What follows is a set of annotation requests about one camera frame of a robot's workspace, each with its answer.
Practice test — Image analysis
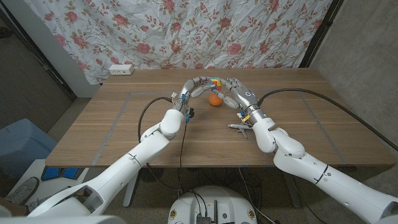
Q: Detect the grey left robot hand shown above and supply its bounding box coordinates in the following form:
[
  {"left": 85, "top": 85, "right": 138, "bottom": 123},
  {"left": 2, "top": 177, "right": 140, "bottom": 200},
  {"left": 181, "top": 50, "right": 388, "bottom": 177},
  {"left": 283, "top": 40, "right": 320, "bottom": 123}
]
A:
[{"left": 174, "top": 76, "right": 218, "bottom": 114}]

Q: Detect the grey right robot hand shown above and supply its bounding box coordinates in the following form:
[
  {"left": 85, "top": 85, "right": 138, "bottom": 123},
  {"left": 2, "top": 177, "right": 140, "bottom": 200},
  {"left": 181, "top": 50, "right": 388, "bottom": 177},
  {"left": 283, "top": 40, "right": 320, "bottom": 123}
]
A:
[{"left": 212, "top": 77, "right": 268, "bottom": 124}]

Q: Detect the colourful Rubik's cube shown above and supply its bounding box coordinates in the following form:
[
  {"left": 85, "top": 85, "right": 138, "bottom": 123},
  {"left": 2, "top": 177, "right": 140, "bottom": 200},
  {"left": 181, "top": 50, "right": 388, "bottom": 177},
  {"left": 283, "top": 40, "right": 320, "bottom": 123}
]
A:
[{"left": 207, "top": 77, "right": 223, "bottom": 92}]

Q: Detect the white toy airplane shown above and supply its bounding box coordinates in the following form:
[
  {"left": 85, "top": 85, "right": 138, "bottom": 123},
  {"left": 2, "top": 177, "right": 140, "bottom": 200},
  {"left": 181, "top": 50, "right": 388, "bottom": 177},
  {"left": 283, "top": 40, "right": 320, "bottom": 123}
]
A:
[{"left": 228, "top": 123, "right": 254, "bottom": 139}]

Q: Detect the orange fruit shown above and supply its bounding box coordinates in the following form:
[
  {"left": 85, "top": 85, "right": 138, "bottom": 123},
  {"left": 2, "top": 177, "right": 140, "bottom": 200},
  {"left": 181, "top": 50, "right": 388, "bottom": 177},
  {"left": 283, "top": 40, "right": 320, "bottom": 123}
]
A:
[{"left": 208, "top": 92, "right": 223, "bottom": 107}]

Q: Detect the floral backdrop cloth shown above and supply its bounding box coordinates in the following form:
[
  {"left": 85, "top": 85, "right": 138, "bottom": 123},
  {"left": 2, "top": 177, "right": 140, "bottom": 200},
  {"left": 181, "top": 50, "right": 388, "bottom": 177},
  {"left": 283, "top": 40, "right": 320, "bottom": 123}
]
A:
[{"left": 23, "top": 0, "right": 333, "bottom": 85}]

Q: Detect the white power strip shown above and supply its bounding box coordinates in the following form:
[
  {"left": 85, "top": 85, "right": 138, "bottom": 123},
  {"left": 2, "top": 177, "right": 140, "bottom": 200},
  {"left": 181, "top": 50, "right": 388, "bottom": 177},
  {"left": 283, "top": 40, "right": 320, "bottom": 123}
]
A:
[{"left": 108, "top": 63, "right": 135, "bottom": 76}]

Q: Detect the grey tape outline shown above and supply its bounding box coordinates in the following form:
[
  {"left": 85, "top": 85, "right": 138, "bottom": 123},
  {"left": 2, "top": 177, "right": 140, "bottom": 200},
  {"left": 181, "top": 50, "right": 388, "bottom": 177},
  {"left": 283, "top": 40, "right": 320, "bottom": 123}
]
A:
[{"left": 91, "top": 88, "right": 348, "bottom": 166}]

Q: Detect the black round floor object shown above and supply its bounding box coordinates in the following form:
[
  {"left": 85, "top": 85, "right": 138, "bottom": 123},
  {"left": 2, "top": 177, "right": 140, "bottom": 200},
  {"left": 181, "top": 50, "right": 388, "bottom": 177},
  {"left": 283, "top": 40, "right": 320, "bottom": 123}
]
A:
[{"left": 139, "top": 167, "right": 165, "bottom": 183}]

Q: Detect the black backdrop stand pole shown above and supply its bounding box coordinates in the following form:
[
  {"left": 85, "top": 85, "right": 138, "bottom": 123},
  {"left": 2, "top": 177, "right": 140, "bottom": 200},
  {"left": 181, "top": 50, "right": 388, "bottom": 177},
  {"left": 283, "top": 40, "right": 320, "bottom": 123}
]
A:
[
  {"left": 298, "top": 0, "right": 345, "bottom": 68},
  {"left": 0, "top": 9, "right": 77, "bottom": 100}
]

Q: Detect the grey table leg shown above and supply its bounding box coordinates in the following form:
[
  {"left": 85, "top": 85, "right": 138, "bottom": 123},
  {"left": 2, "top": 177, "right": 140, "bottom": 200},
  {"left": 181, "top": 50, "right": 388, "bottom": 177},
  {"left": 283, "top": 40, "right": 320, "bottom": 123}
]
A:
[{"left": 281, "top": 167, "right": 302, "bottom": 208}]

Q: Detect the white robot torso base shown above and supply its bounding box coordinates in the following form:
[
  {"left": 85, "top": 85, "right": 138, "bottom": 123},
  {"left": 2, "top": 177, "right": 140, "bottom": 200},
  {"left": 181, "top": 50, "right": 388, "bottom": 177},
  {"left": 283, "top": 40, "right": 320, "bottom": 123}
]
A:
[{"left": 167, "top": 185, "right": 258, "bottom": 224}]

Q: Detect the white table leg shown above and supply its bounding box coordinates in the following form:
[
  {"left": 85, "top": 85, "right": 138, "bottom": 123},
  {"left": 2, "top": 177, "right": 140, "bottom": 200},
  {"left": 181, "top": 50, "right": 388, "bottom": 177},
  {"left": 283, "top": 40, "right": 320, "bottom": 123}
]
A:
[{"left": 123, "top": 174, "right": 141, "bottom": 208}]

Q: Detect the blue black foot pedal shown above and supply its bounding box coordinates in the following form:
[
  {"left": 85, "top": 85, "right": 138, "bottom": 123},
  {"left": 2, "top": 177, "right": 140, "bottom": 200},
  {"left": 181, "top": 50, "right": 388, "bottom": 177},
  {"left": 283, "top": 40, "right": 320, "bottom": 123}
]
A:
[{"left": 40, "top": 166, "right": 85, "bottom": 181}]

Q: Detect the blue bin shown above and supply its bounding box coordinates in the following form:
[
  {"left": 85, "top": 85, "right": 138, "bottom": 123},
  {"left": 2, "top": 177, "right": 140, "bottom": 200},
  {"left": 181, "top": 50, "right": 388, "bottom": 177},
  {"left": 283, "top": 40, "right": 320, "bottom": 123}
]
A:
[{"left": 0, "top": 118, "right": 58, "bottom": 181}]

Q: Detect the white floor platform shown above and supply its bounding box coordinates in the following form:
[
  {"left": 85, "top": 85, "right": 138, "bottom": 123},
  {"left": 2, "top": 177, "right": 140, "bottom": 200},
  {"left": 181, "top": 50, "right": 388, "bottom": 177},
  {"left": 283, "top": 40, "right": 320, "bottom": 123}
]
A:
[{"left": 6, "top": 159, "right": 109, "bottom": 217}]

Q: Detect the grey sneaker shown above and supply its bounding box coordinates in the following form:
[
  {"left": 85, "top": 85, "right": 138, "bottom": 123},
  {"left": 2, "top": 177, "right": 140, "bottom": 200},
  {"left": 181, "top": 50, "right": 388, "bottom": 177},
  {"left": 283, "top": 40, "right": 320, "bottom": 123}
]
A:
[
  {"left": 26, "top": 185, "right": 72, "bottom": 212},
  {"left": 4, "top": 176, "right": 40, "bottom": 205}
]

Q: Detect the white robot body edge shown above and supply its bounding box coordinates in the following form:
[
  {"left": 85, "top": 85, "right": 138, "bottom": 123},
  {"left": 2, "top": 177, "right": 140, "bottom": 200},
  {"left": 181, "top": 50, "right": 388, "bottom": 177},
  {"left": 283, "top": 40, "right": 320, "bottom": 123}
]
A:
[{"left": 0, "top": 215, "right": 127, "bottom": 224}]

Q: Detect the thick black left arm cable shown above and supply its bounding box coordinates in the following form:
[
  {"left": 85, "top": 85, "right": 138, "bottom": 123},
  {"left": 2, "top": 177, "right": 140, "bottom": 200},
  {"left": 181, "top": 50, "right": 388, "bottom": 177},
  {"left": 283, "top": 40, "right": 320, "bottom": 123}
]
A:
[{"left": 137, "top": 96, "right": 174, "bottom": 144}]

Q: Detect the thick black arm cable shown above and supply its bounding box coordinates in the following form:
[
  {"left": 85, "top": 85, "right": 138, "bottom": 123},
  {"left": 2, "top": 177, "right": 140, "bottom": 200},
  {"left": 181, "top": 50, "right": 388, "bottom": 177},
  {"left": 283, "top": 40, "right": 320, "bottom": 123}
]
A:
[
  {"left": 257, "top": 88, "right": 398, "bottom": 152},
  {"left": 137, "top": 96, "right": 174, "bottom": 144}
]

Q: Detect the thin black camera cable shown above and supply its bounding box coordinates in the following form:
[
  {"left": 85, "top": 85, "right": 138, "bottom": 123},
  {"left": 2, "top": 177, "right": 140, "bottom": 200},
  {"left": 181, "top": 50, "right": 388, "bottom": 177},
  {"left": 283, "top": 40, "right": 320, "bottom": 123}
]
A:
[{"left": 177, "top": 119, "right": 188, "bottom": 191}]

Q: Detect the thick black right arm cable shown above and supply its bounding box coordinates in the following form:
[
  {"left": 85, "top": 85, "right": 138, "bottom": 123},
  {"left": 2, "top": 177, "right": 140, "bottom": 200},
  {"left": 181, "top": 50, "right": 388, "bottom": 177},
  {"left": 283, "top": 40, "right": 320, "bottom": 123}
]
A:
[{"left": 257, "top": 88, "right": 398, "bottom": 152}]

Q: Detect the white floor cable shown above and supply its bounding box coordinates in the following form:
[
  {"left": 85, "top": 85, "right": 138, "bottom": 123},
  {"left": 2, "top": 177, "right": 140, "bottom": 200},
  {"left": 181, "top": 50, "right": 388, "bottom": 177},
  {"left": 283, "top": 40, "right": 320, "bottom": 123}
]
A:
[{"left": 238, "top": 167, "right": 276, "bottom": 224}]

